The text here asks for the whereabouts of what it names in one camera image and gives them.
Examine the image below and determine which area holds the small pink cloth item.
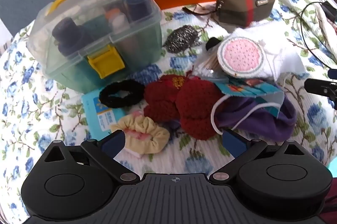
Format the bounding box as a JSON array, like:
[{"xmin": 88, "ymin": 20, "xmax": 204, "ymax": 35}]
[{"xmin": 124, "ymin": 111, "xmax": 152, "ymax": 159}]

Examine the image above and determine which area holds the blue tissue packet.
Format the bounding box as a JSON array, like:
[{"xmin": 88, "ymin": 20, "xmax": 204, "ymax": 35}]
[{"xmin": 81, "ymin": 92, "xmax": 127, "ymax": 139}]

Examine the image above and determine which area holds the black cable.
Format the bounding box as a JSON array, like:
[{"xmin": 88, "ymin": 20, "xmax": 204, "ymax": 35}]
[{"xmin": 300, "ymin": 0, "xmax": 337, "ymax": 67}]

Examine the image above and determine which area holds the small black object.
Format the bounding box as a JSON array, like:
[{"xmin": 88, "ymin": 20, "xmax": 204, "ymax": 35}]
[{"xmin": 205, "ymin": 38, "xmax": 222, "ymax": 52}]

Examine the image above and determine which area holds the person's maroon garment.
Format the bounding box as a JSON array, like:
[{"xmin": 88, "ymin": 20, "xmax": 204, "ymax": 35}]
[{"xmin": 322, "ymin": 179, "xmax": 337, "ymax": 224}]

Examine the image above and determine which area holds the black plug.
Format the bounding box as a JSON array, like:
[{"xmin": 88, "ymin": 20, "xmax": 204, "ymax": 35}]
[{"xmin": 320, "ymin": 1, "xmax": 336, "ymax": 20}]

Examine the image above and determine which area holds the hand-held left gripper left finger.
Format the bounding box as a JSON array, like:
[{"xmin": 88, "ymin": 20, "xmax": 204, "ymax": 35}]
[{"xmin": 43, "ymin": 131, "xmax": 137, "ymax": 184}]

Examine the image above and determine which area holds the cotton swab pack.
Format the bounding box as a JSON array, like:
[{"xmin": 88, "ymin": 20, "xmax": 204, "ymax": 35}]
[{"xmin": 193, "ymin": 54, "xmax": 224, "ymax": 77}]

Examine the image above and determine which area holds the black hair scrunchie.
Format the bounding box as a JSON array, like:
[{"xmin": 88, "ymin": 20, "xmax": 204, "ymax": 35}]
[{"xmin": 99, "ymin": 80, "xmax": 145, "ymax": 109}]

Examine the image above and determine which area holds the dark capped bottle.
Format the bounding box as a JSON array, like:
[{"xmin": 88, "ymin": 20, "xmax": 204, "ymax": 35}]
[
  {"xmin": 51, "ymin": 17, "xmax": 87, "ymax": 56},
  {"xmin": 125, "ymin": 0, "xmax": 153, "ymax": 22}
]

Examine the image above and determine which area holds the white cloth with pink patch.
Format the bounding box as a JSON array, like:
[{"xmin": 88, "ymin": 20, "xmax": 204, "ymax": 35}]
[{"xmin": 217, "ymin": 27, "xmax": 303, "ymax": 81}]

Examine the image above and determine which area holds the olive pouch with red stripe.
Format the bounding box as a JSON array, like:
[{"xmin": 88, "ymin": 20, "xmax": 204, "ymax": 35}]
[{"xmin": 182, "ymin": 0, "xmax": 284, "ymax": 28}]

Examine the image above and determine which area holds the yellow hair scrunchie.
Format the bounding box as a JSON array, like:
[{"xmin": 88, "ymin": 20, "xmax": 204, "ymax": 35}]
[{"xmin": 110, "ymin": 116, "xmax": 170, "ymax": 155}]

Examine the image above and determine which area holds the red crocheted piece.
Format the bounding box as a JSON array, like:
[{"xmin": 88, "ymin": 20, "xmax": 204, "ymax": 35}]
[{"xmin": 143, "ymin": 74, "xmax": 224, "ymax": 140}]

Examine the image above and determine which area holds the floral blanket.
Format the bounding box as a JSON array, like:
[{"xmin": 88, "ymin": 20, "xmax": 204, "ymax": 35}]
[{"xmin": 0, "ymin": 0, "xmax": 337, "ymax": 224}]

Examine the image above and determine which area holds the purple cloth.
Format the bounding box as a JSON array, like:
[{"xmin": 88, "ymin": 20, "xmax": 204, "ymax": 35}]
[{"xmin": 218, "ymin": 96, "xmax": 298, "ymax": 141}]

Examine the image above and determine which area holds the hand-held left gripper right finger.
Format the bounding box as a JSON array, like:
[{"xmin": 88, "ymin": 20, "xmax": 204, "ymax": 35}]
[{"xmin": 209, "ymin": 129, "xmax": 303, "ymax": 184}]

